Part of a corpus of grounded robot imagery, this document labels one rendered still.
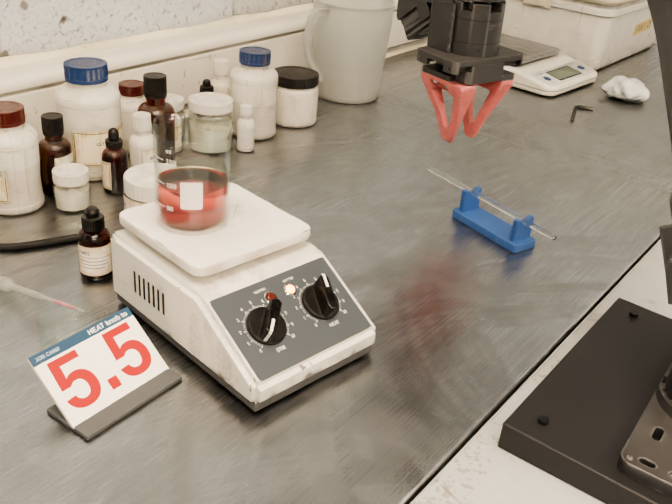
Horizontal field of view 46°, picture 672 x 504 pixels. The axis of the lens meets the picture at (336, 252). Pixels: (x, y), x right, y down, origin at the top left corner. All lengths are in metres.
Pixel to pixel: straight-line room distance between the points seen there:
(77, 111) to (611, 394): 0.62
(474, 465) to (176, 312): 0.25
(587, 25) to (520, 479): 1.17
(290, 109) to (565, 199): 0.39
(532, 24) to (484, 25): 0.82
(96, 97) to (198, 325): 0.39
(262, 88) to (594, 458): 0.67
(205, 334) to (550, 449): 0.26
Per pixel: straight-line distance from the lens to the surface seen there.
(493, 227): 0.88
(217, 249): 0.62
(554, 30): 1.65
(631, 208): 1.03
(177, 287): 0.62
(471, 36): 0.85
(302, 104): 1.12
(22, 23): 1.03
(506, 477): 0.58
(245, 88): 1.06
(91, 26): 1.08
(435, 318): 0.72
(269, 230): 0.65
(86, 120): 0.93
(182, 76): 1.14
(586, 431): 0.60
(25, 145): 0.86
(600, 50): 1.63
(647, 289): 0.85
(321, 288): 0.62
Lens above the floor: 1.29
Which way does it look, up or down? 29 degrees down
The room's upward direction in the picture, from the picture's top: 5 degrees clockwise
